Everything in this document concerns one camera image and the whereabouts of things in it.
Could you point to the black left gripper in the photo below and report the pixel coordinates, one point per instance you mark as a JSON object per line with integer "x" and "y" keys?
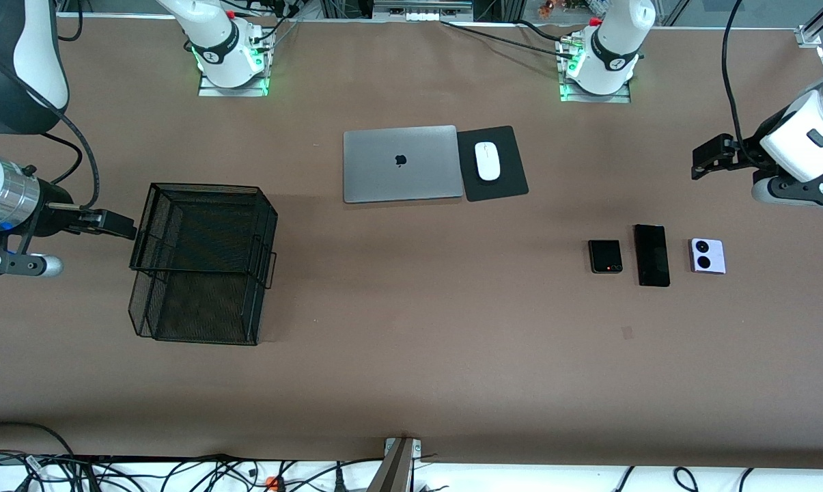
{"x": 753, "y": 152}

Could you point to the black slab phone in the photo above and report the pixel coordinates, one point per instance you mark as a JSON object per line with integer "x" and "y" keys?
{"x": 652, "y": 256}

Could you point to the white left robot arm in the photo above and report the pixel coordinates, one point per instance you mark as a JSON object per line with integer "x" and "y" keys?
{"x": 609, "y": 55}

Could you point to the black mesh two-tier tray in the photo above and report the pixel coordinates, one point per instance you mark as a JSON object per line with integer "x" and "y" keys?
{"x": 233, "y": 321}

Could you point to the aluminium frame profile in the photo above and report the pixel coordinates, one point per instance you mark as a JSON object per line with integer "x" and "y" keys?
{"x": 811, "y": 33}

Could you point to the white computer mouse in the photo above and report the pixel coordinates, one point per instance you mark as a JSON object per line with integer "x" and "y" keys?
{"x": 487, "y": 164}

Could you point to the black mouse pad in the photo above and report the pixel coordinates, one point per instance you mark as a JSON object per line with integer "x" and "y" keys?
{"x": 510, "y": 164}

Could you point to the silver laptop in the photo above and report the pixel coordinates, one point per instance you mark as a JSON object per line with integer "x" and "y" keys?
{"x": 384, "y": 178}

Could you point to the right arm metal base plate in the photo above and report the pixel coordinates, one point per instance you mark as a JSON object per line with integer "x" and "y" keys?
{"x": 210, "y": 91}

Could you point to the small colourful figurine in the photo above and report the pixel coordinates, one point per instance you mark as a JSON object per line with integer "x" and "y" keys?
{"x": 546, "y": 8}

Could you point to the lilac flip phone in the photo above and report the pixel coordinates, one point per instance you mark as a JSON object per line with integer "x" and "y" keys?
{"x": 715, "y": 256}

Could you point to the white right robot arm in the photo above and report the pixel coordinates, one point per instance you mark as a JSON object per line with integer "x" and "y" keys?
{"x": 39, "y": 58}

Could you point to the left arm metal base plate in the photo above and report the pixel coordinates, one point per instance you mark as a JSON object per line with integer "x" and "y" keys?
{"x": 623, "y": 99}

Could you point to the grey power strip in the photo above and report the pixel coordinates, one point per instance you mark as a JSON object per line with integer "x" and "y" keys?
{"x": 421, "y": 14}

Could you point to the black flip phone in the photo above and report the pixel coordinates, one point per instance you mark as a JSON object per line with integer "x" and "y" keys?
{"x": 604, "y": 254}

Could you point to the grey metal camera mount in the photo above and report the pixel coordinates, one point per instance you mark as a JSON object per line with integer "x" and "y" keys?
{"x": 394, "y": 471}

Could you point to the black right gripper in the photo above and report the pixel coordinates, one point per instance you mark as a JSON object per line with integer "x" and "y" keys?
{"x": 50, "y": 217}

